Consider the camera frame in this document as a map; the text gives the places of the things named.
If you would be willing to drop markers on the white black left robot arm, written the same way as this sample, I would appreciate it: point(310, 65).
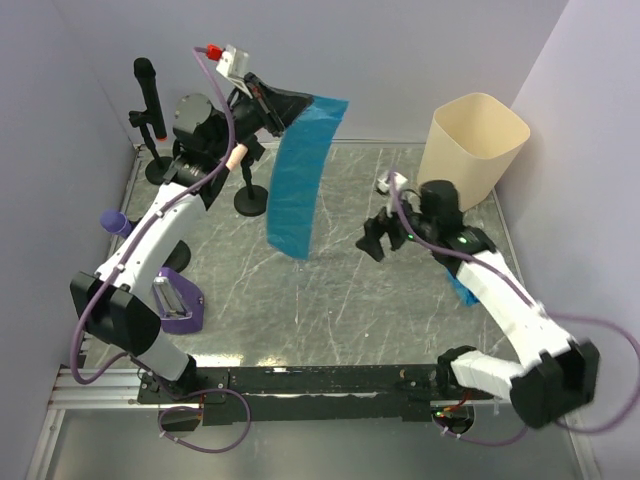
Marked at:
point(114, 303)

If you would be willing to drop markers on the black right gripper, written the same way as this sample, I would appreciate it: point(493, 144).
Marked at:
point(374, 229)

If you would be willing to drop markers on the purple microphone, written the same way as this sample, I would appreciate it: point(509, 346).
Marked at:
point(116, 223)

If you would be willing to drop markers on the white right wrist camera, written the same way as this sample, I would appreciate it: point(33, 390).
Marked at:
point(390, 180)

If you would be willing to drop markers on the cream plastic trash bin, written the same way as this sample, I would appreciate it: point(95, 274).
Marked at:
point(471, 142)

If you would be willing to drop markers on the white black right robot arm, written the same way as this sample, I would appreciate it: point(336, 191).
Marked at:
point(553, 374)

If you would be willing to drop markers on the aluminium rail frame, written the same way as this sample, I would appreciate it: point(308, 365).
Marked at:
point(100, 385)

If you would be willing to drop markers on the peach pink microphone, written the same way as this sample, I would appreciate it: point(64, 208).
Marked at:
point(236, 156)

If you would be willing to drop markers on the blue plastic trash bag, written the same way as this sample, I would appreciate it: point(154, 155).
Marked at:
point(296, 176)

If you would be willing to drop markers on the purple wedge holder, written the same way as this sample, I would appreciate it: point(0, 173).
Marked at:
point(179, 302)

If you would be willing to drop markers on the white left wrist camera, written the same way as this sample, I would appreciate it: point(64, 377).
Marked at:
point(231, 63)

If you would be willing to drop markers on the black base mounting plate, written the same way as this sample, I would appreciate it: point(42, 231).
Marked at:
point(309, 393)

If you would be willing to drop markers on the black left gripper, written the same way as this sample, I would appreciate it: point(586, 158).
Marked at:
point(276, 108)

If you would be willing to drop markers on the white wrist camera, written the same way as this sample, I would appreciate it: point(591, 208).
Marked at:
point(231, 63)
point(390, 180)

